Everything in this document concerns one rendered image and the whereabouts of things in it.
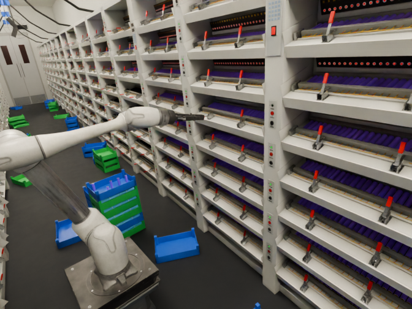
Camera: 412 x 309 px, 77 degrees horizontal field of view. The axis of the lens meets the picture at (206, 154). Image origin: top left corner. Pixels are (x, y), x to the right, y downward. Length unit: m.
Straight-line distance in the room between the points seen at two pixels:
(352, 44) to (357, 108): 0.19
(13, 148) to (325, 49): 1.16
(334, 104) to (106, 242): 1.14
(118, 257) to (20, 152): 0.65
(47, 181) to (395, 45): 1.40
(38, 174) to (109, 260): 0.51
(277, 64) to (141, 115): 0.65
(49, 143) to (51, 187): 0.29
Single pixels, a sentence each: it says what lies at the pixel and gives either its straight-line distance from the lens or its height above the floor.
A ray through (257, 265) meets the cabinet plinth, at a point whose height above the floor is 0.05.
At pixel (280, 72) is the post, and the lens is 1.11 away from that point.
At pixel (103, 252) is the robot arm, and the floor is 0.48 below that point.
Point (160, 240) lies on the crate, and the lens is 2.06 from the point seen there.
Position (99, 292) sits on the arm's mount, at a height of 0.28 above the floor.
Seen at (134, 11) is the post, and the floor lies 1.62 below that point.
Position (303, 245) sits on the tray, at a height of 0.39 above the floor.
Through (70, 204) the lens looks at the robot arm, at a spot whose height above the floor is 0.67.
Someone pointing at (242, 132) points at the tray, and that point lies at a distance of 1.33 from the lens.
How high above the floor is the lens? 1.33
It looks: 23 degrees down
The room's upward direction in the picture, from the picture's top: 5 degrees counter-clockwise
